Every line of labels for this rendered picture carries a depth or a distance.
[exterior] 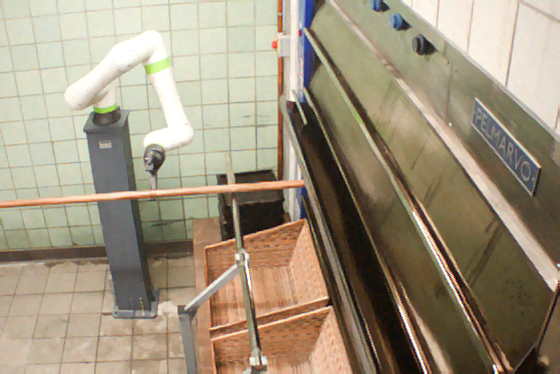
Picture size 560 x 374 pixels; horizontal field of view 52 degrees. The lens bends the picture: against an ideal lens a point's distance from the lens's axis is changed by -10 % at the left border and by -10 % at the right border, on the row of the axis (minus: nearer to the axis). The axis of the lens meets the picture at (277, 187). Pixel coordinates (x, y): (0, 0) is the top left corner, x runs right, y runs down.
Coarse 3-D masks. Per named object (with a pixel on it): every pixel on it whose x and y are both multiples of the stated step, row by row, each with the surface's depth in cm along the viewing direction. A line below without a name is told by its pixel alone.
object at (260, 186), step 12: (288, 180) 241; (300, 180) 241; (120, 192) 234; (132, 192) 234; (144, 192) 235; (156, 192) 235; (168, 192) 235; (180, 192) 236; (192, 192) 236; (204, 192) 237; (216, 192) 238; (228, 192) 238; (0, 204) 229; (12, 204) 229; (24, 204) 230; (36, 204) 230; (48, 204) 231; (60, 204) 232
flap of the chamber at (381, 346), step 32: (288, 128) 232; (320, 160) 213; (320, 192) 194; (320, 224) 179; (352, 224) 181; (352, 256) 167; (384, 288) 157; (352, 320) 144; (384, 320) 146; (384, 352) 136
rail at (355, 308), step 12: (288, 108) 242; (288, 120) 234; (300, 144) 216; (300, 156) 210; (312, 180) 195; (312, 192) 191; (324, 216) 178; (324, 228) 175; (336, 240) 169; (336, 252) 164; (336, 264) 161; (348, 276) 155; (348, 288) 151; (348, 300) 149; (360, 312) 144; (360, 324) 140; (360, 336) 138; (372, 348) 133; (372, 360) 130; (372, 372) 128
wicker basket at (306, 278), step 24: (264, 240) 285; (288, 240) 286; (312, 240) 267; (216, 264) 288; (264, 264) 292; (288, 264) 294; (312, 264) 261; (240, 288) 281; (264, 288) 281; (288, 288) 281; (312, 288) 255; (216, 312) 267; (240, 312) 267; (288, 312) 237; (216, 336) 239
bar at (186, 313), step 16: (240, 224) 222; (240, 240) 213; (240, 256) 206; (240, 272) 200; (208, 288) 212; (192, 304) 213; (256, 320) 181; (192, 336) 223; (256, 336) 174; (192, 352) 225; (256, 352) 168; (192, 368) 229; (256, 368) 164
